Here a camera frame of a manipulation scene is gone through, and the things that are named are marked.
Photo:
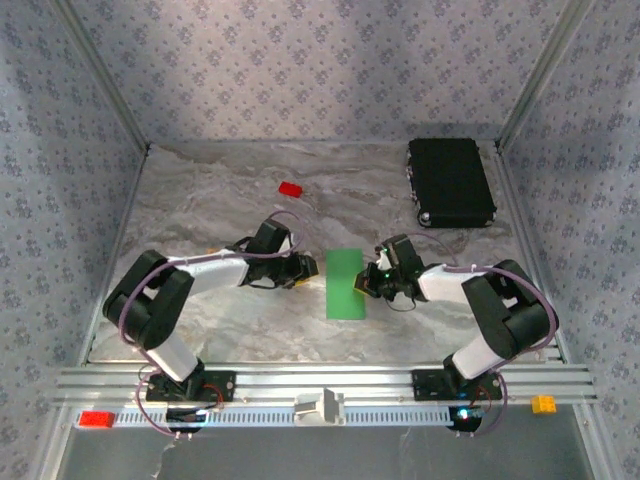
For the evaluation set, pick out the green paper sheet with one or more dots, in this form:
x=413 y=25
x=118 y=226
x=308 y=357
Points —
x=345 y=300

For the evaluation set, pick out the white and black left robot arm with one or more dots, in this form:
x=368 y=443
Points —
x=145 y=310

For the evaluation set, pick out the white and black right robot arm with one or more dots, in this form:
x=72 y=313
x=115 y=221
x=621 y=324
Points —
x=505 y=320

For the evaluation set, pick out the small red toy brick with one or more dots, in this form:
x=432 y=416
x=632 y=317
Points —
x=290 y=189

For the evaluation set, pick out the black hard case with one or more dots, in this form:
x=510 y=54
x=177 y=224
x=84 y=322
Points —
x=450 y=175

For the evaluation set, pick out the right controller board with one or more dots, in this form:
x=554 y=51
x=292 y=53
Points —
x=465 y=419

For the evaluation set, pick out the controller board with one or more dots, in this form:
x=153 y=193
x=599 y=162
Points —
x=465 y=419
x=185 y=419

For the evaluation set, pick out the left controller board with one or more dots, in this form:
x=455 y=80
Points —
x=185 y=419

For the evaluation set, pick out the yellow toy brick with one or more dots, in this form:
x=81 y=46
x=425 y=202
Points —
x=543 y=404

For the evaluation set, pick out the large red toy brick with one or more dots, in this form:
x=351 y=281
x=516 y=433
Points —
x=97 y=419

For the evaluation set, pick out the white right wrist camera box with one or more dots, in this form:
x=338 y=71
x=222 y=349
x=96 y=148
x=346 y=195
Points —
x=384 y=260

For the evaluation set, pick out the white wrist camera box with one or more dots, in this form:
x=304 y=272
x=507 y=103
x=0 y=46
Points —
x=286 y=245
x=384 y=260

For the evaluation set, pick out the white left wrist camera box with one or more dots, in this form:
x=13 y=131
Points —
x=286 y=245

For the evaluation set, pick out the aluminium mounting rail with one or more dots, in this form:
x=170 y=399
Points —
x=280 y=380

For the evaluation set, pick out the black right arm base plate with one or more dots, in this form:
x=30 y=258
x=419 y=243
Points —
x=427 y=385

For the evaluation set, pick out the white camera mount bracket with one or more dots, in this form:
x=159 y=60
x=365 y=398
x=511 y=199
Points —
x=327 y=405

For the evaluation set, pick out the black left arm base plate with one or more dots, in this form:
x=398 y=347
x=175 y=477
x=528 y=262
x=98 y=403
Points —
x=220 y=387

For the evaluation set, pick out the aluminium table side rail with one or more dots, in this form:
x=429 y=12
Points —
x=116 y=250
x=522 y=225

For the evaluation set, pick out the aluminium frame post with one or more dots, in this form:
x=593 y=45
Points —
x=542 y=75

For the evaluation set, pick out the aluminium frame leg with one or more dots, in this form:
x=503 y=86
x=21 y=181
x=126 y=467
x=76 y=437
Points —
x=55 y=445
x=592 y=445

